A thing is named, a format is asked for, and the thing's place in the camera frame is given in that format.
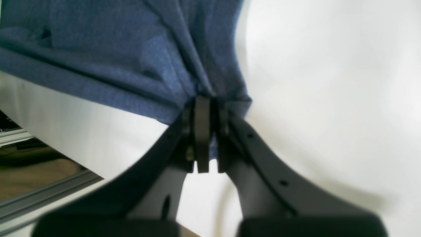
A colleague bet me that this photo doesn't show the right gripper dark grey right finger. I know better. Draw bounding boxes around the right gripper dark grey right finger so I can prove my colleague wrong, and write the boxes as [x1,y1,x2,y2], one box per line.
[215,102,388,237]

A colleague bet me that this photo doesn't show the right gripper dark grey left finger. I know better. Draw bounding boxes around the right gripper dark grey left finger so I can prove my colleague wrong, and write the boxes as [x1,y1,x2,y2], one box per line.
[32,96,211,237]

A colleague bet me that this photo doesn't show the dark blue T-shirt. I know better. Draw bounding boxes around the dark blue T-shirt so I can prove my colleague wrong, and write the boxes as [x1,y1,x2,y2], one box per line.
[0,0,253,159]

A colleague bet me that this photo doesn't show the aluminium table frame rail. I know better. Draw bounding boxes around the aluminium table frame rail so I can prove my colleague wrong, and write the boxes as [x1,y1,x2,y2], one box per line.
[1,129,103,236]

